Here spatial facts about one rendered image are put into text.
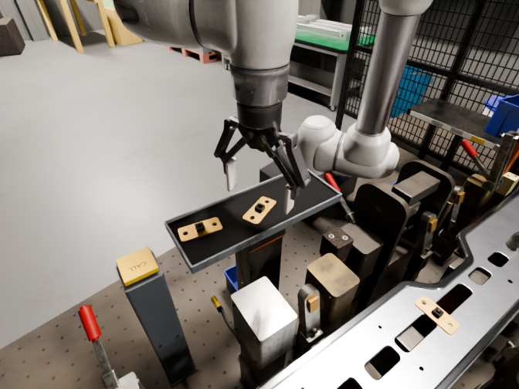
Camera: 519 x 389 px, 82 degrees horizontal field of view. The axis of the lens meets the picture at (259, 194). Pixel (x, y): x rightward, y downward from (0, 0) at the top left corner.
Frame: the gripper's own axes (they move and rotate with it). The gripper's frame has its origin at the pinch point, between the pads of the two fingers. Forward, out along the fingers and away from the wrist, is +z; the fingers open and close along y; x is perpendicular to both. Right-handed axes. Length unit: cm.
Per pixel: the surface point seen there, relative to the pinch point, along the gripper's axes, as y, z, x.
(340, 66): -82, 66, 307
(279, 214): 4.2, 4.5, 1.2
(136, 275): -9.5, 4.5, -25.2
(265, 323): 12.7, 9.4, -18.7
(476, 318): 47, 20, 10
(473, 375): 58, 50, 17
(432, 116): 25, 17, 103
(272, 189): -1.3, 4.5, 7.7
